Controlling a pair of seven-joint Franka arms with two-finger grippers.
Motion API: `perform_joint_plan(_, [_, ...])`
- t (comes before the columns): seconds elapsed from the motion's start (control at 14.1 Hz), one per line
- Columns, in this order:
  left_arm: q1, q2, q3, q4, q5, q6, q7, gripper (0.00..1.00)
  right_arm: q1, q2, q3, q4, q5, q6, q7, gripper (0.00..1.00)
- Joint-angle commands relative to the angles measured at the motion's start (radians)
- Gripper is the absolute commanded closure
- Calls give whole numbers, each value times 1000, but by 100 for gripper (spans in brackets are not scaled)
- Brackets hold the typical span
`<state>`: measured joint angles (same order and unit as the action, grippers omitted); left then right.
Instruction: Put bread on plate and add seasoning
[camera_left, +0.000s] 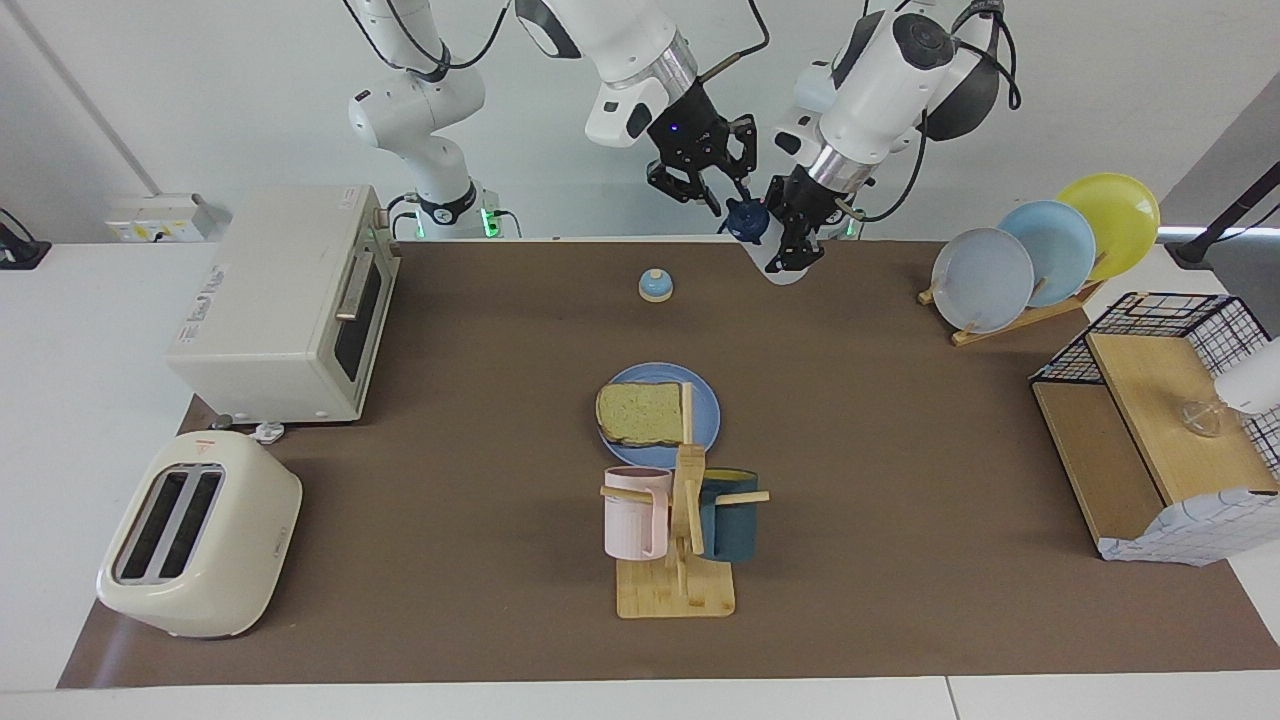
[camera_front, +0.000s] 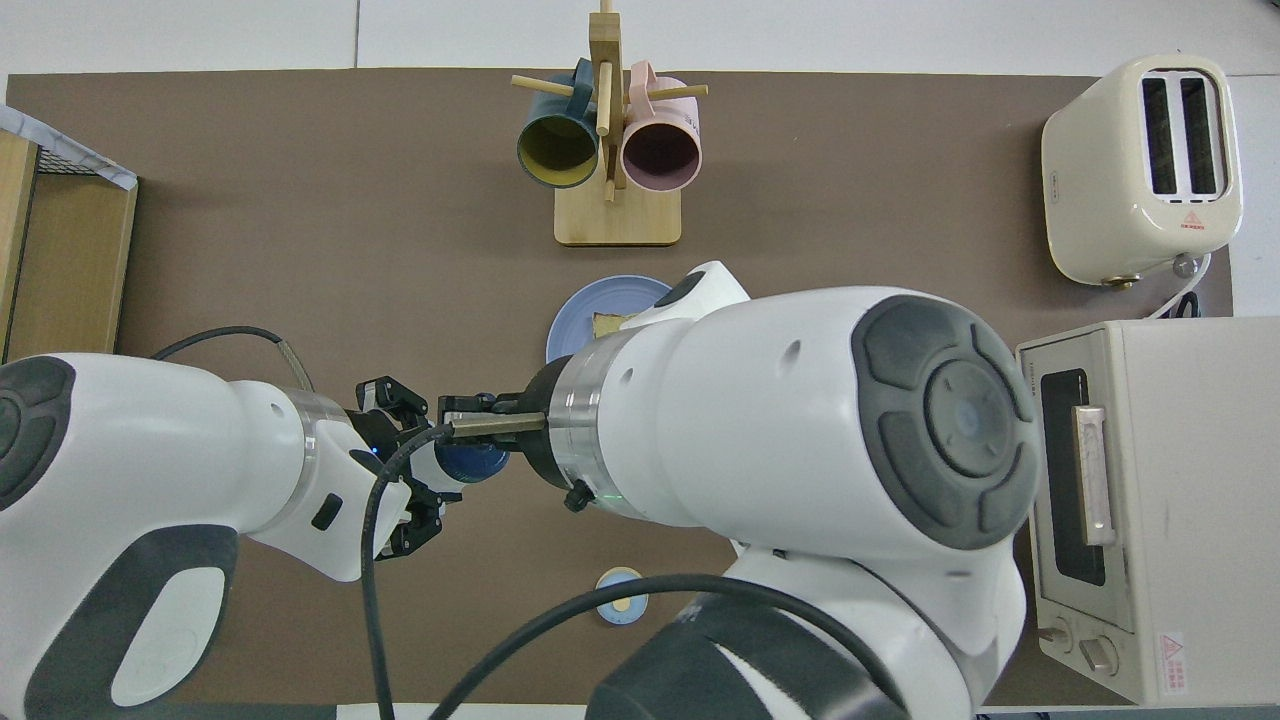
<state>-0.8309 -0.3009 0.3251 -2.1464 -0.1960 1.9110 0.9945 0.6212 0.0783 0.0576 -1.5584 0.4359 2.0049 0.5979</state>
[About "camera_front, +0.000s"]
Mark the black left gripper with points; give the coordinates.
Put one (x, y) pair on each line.
(395, 450)

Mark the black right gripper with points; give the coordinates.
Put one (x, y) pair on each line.
(540, 450)

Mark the seasoning bottle with blue cap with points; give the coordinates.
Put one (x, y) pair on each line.
(475, 463)

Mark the toasted bread slice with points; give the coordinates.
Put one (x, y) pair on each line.
(610, 325)

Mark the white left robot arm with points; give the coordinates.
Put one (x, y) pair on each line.
(120, 450)

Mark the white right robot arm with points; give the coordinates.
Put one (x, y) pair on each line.
(780, 400)

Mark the blue round plate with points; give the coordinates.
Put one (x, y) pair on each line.
(580, 320)

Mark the brown table mat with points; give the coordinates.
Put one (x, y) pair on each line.
(450, 300)

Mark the wooden mug rack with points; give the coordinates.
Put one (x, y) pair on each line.
(620, 225)

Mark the blue call bell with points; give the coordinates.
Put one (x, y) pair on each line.
(612, 604)

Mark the dark teal mug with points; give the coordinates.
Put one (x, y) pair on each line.
(555, 150)

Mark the pink ribbed mug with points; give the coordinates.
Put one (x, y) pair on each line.
(660, 155)

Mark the cream two-slot toaster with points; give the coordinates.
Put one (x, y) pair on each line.
(1100, 180)

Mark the white toaster oven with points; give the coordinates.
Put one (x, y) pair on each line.
(1200, 500)

